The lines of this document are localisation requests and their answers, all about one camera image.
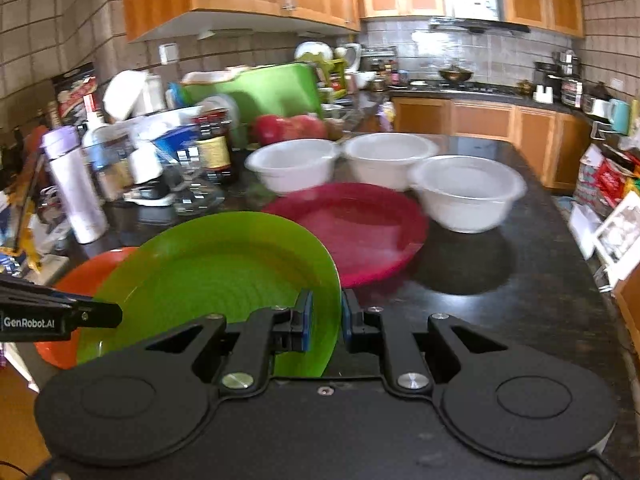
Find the green plastic plate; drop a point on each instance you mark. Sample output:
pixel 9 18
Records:
pixel 215 270

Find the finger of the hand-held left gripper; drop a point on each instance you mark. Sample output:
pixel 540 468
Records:
pixel 100 314

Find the blue tissue pack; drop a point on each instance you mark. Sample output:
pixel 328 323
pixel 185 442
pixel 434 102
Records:
pixel 175 140

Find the green cutting board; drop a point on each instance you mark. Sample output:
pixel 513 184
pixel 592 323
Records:
pixel 270 92

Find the dark red apple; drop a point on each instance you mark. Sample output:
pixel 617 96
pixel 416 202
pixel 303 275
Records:
pixel 270 130

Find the red plastic plate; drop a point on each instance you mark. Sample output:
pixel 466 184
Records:
pixel 360 230

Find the white plastic bag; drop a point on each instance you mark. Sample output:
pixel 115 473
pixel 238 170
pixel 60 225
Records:
pixel 130 92

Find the clear glass jar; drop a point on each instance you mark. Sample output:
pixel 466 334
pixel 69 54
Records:
pixel 112 165

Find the white cup pair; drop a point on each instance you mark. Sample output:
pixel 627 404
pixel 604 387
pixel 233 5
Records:
pixel 543 94

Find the patterned gift bag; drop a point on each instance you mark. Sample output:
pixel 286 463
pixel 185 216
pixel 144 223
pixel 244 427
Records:
pixel 589 170

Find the black coffee machine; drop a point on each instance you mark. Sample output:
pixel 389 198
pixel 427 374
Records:
pixel 550 77

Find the white printed box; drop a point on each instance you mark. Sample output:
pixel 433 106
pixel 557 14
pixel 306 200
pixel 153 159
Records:
pixel 620 235

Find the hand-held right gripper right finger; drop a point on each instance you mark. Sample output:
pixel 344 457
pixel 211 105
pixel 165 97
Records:
pixel 350 325

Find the clear glass cup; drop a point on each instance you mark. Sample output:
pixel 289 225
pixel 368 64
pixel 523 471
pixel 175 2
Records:
pixel 197 190

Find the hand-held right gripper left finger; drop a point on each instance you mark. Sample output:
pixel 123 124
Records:
pixel 305 322

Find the wooden base cabinets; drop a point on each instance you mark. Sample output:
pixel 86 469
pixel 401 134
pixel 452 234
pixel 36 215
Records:
pixel 500 130

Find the dark sauce jar red lid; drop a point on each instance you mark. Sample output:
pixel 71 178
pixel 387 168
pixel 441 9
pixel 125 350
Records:
pixel 215 152

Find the white thermos bottle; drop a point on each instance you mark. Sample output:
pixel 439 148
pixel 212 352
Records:
pixel 75 190

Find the white orange-trimmed cloth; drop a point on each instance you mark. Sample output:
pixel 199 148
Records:
pixel 215 76

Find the white wall switch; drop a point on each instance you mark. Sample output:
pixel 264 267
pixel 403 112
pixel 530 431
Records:
pixel 169 54

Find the pinkish red apple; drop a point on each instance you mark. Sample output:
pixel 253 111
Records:
pixel 307 127

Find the orange plastic plate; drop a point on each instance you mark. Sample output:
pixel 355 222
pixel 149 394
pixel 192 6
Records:
pixel 97 266

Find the white disposable bowl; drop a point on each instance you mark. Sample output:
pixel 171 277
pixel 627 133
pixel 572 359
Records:
pixel 292 165
pixel 390 160
pixel 467 195

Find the red package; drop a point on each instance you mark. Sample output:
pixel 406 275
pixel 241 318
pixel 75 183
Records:
pixel 611 180

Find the dark wok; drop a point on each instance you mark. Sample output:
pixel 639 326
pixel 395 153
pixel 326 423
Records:
pixel 456 75

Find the printed snack bag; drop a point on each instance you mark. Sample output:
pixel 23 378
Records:
pixel 75 92

